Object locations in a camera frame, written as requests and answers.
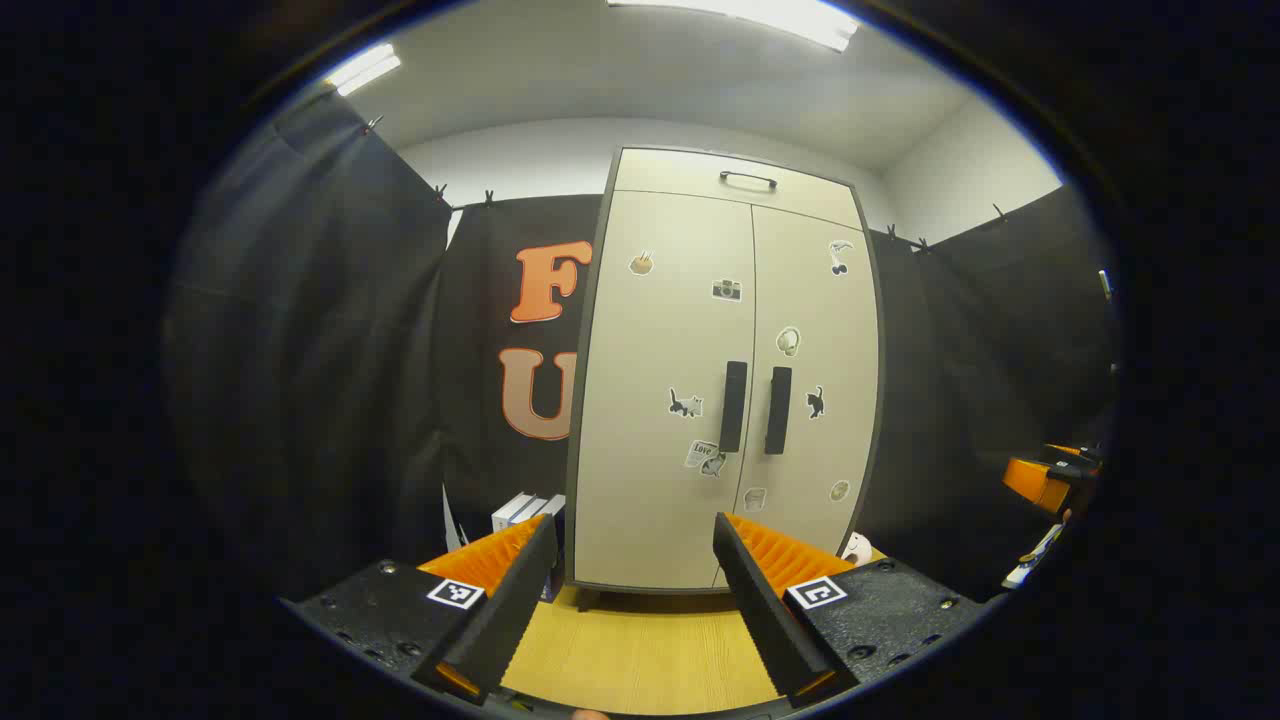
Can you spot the black backdrop cloth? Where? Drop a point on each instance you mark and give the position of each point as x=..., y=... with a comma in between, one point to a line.
x=330, y=350

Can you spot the dark blue book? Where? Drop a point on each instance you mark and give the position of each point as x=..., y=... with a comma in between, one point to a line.
x=556, y=508

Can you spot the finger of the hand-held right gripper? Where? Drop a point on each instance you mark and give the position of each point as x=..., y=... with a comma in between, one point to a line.
x=1030, y=480

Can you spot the beige cabinet door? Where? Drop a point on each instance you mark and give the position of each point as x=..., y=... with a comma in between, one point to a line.
x=810, y=300
x=650, y=350

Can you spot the grey-blue book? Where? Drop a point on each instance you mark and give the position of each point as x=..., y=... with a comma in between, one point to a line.
x=535, y=507

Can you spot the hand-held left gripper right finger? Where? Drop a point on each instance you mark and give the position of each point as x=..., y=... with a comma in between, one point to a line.
x=760, y=610

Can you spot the beige double-door shoe cabinet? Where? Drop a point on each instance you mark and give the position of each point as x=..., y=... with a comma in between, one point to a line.
x=680, y=172

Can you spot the pink smiling plush toy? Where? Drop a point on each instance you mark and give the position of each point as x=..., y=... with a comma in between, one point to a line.
x=857, y=548

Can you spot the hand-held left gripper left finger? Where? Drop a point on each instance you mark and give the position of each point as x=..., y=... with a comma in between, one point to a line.
x=510, y=600

